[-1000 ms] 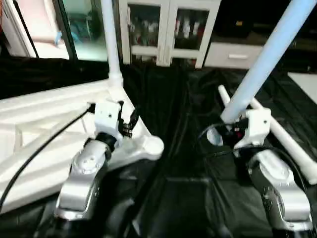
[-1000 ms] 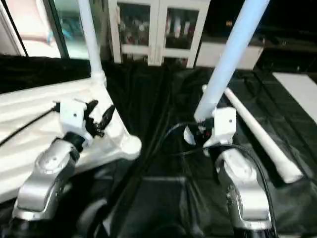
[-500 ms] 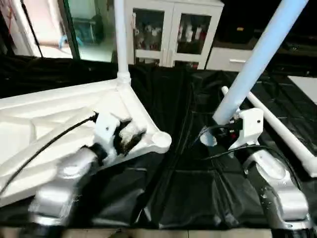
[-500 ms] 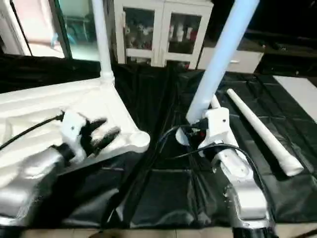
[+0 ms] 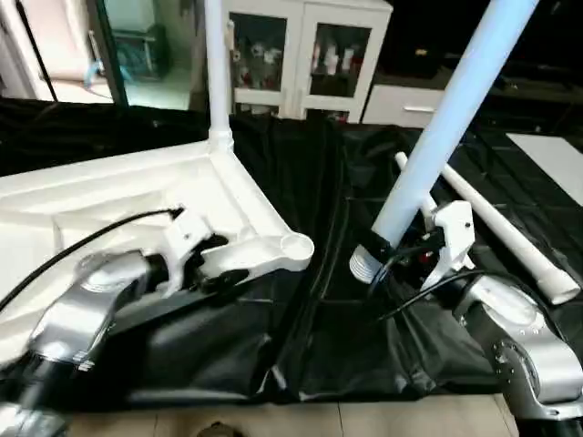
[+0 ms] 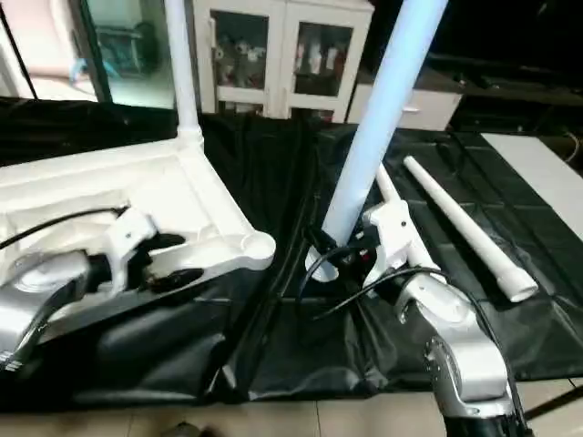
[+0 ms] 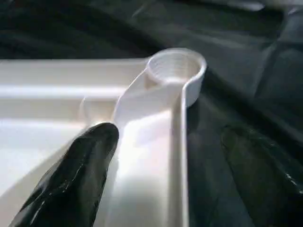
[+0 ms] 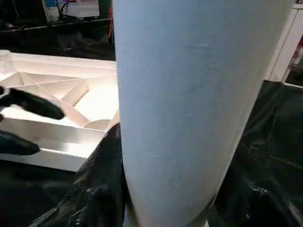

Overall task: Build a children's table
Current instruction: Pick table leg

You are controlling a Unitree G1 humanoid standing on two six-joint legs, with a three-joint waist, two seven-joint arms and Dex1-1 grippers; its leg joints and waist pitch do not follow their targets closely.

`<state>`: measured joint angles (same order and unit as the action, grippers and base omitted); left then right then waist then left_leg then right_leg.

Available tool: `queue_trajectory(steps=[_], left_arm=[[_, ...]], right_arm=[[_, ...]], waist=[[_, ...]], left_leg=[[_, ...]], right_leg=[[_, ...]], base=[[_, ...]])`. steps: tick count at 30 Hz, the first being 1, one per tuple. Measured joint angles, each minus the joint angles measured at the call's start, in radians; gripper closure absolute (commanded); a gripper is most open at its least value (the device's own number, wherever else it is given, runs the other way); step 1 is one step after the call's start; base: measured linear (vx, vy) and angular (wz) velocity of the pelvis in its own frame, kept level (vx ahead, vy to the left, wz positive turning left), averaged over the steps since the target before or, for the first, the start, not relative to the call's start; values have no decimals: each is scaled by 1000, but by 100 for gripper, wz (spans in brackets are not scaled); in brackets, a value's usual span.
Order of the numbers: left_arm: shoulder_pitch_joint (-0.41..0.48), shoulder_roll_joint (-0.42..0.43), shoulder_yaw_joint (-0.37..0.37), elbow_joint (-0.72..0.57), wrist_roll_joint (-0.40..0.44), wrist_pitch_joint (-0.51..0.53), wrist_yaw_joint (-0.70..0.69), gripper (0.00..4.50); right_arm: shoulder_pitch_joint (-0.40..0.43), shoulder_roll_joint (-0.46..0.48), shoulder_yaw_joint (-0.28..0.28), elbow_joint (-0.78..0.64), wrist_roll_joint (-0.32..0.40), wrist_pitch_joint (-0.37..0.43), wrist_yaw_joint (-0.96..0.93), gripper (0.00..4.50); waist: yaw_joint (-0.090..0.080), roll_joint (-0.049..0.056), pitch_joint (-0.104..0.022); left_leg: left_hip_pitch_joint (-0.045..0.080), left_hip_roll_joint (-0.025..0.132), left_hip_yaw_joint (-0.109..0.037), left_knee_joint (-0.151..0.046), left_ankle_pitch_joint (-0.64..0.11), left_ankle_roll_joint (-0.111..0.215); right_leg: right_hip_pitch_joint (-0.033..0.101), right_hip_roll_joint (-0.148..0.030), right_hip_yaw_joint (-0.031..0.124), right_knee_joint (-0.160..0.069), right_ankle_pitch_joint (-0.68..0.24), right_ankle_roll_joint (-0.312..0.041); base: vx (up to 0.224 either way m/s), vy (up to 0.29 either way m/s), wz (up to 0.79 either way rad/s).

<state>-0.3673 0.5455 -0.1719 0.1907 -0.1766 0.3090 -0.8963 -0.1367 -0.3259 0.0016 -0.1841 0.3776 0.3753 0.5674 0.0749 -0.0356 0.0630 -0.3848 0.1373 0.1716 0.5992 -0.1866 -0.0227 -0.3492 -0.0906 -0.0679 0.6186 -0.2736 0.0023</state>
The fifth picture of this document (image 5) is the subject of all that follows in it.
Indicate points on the black table mat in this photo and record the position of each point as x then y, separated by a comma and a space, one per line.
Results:
301, 337

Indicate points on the white glass door cabinet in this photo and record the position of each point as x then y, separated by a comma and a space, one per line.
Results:
301, 55

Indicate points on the teal plastic stool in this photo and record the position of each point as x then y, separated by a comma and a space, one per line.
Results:
137, 50

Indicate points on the white plastic table top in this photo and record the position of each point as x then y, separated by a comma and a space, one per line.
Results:
137, 191

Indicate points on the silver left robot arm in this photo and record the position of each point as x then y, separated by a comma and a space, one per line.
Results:
73, 319

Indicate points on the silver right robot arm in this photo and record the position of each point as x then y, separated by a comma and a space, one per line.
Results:
519, 346

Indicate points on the white drawer unit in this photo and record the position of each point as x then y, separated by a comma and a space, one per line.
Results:
401, 105

